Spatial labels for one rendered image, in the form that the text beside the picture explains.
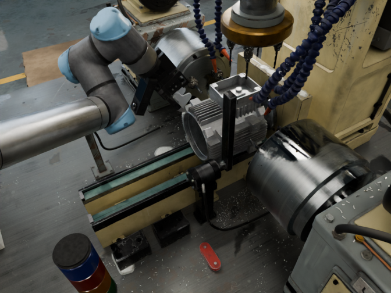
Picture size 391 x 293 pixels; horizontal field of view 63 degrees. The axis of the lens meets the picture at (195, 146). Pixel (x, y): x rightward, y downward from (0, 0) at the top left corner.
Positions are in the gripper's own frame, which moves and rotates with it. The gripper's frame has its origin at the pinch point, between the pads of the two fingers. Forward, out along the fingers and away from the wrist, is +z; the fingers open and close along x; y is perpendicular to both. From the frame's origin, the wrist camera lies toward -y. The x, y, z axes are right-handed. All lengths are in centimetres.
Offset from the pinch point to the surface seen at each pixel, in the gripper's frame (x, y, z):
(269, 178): -34.4, 5.2, 1.8
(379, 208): -55, 16, -1
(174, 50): 21.9, 11.8, -0.3
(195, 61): 14.7, 14.0, 3.1
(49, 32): 331, -62, 90
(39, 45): 307, -75, 82
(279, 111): -13.8, 21.5, 15.8
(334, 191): -46.5, 12.8, 0.9
